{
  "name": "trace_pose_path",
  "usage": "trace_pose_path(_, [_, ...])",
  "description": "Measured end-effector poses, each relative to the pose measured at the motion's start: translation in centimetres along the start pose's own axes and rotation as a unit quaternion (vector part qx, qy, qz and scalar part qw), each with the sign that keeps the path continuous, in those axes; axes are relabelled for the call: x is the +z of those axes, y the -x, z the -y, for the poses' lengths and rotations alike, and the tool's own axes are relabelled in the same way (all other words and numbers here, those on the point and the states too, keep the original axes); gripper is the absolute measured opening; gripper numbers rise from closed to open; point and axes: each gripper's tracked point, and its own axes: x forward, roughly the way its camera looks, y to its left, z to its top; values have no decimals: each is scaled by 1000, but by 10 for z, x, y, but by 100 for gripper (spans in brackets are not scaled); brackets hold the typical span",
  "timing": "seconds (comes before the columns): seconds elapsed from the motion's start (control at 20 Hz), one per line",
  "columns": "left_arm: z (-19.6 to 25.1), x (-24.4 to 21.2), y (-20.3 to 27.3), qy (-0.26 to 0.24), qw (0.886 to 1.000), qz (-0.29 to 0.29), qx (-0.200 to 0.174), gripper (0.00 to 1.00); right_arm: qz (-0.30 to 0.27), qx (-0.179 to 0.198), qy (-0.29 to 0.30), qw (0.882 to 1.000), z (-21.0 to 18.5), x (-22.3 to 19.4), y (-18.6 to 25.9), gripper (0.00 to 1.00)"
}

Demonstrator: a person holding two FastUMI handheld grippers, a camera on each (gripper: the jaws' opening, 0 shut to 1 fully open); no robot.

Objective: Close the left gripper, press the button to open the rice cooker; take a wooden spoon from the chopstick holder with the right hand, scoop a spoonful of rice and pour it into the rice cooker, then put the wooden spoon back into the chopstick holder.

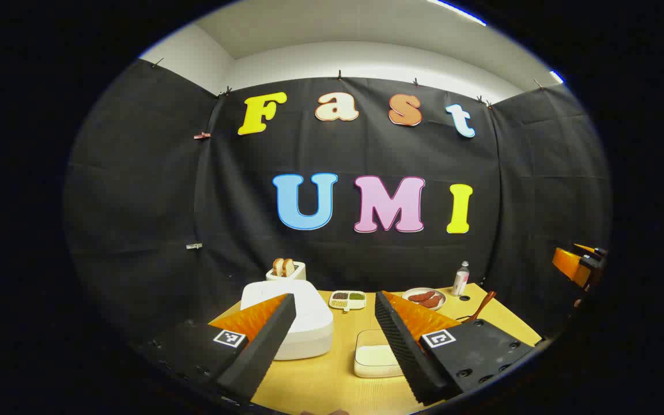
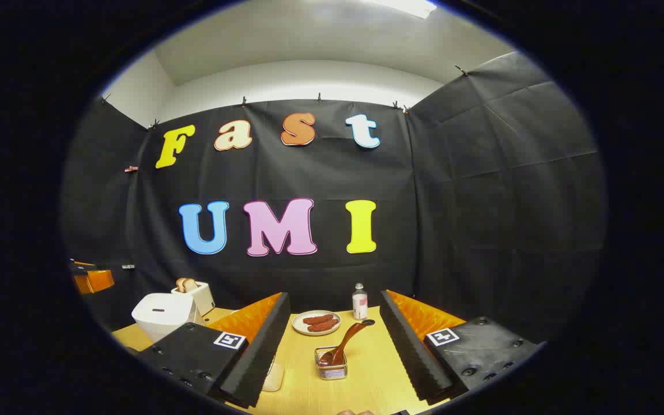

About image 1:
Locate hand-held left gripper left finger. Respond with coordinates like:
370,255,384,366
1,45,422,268
136,293,298,404

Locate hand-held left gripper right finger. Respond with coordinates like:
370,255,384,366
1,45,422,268
375,290,540,405

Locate white rice cooker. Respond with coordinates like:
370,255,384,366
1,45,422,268
241,280,334,361

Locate brown wooden spoon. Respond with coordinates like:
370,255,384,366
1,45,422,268
456,290,497,322

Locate white round plate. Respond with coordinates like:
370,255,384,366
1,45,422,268
402,288,447,311

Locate white divided bean dish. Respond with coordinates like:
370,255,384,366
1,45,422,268
329,290,367,312

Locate white toaster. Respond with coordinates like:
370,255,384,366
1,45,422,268
266,261,307,282

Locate clear bottle with pink label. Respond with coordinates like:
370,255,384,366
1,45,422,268
452,261,470,297

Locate black backdrop cloth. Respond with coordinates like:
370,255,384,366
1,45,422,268
64,58,612,369

